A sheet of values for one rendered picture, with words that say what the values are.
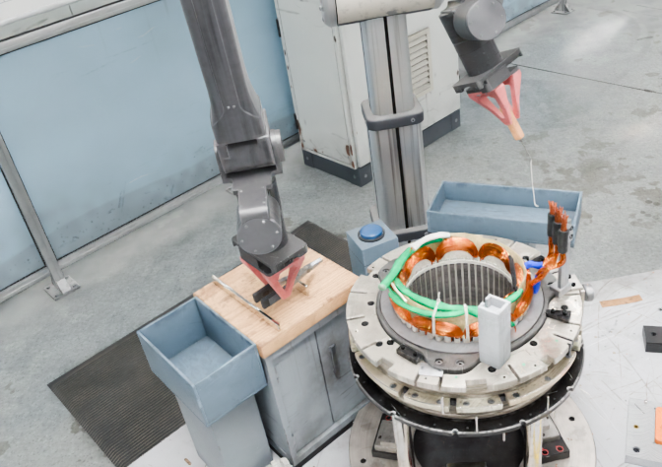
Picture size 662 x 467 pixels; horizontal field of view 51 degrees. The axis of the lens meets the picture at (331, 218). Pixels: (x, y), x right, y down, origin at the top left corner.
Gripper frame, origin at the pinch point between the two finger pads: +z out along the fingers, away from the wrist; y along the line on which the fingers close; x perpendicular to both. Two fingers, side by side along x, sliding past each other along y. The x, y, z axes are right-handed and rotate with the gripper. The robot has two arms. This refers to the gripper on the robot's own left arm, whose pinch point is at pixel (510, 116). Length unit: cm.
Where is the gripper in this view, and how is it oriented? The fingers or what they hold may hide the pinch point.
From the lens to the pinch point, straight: 115.0
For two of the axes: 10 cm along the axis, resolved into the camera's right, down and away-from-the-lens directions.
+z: 5.1, 8.1, 3.1
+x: -4.6, -0.5, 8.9
